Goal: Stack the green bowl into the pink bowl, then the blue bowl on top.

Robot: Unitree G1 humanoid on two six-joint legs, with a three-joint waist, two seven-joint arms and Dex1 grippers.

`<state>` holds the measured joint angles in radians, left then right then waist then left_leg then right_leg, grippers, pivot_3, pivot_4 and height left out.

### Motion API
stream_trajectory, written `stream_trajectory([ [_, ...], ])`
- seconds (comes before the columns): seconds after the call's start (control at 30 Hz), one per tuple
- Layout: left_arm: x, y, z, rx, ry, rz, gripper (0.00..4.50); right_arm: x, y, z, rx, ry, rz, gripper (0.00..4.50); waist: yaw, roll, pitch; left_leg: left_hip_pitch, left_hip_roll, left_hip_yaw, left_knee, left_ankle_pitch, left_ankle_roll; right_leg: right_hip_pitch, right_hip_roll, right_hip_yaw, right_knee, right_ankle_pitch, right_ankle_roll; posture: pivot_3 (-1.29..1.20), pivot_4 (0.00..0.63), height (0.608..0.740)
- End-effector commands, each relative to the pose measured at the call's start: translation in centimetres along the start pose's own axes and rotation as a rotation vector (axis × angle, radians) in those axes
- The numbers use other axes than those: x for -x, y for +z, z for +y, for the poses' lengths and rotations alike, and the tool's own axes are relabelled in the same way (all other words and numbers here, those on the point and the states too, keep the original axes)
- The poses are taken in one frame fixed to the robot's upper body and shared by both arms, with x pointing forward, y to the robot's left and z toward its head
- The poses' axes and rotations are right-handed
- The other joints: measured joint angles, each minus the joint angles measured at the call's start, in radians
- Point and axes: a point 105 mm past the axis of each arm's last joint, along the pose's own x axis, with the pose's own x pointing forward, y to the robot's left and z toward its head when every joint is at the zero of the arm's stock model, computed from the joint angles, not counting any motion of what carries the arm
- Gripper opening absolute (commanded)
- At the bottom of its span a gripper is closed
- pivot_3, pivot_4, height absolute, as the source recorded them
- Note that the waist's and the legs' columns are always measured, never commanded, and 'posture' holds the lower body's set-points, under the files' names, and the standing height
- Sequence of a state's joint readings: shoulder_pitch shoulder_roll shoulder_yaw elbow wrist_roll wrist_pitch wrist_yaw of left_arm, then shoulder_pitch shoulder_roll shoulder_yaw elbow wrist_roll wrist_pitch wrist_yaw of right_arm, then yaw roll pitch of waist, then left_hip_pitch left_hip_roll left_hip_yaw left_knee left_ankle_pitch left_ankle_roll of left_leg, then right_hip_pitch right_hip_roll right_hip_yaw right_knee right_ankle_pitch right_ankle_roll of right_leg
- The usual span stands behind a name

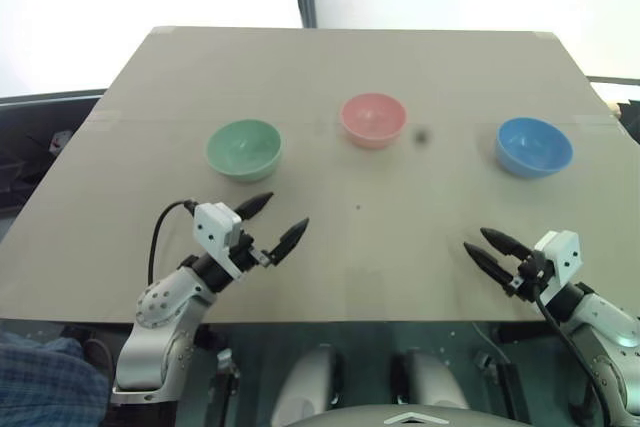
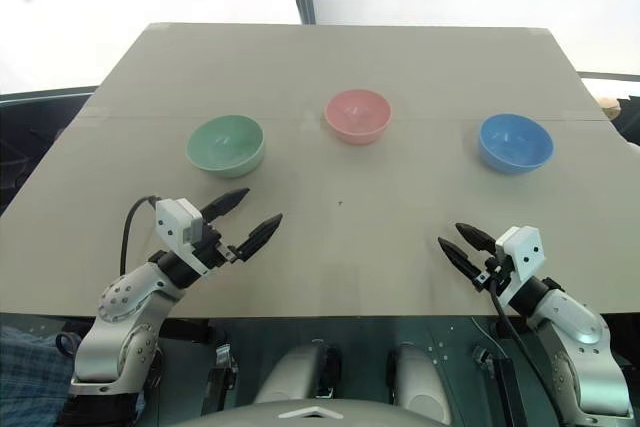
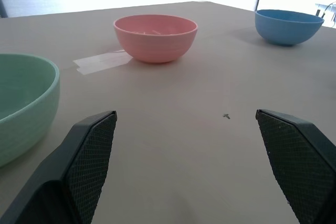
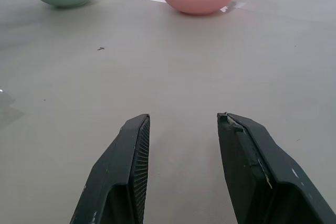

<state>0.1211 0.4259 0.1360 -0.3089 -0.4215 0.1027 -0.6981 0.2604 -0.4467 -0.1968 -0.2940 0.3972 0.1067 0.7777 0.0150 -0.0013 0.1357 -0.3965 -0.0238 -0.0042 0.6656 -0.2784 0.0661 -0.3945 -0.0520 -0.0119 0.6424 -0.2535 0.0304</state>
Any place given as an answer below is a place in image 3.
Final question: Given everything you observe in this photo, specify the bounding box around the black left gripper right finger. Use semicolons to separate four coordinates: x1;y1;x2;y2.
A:
255;109;336;224

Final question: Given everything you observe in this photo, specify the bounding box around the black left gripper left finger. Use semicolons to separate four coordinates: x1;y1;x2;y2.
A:
0;110;118;224

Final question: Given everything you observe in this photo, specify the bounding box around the green bowl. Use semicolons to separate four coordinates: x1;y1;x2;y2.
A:
0;54;60;168

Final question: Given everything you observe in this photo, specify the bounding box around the clear tape strip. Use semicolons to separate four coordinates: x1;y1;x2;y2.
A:
72;49;131;75

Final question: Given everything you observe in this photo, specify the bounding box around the blue bowl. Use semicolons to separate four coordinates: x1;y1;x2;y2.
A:
255;9;325;46

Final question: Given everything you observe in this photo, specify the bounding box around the pink bowl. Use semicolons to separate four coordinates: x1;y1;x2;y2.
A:
113;14;198;64

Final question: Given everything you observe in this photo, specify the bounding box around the grey background equipment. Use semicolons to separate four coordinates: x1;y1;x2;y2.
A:
314;0;336;28

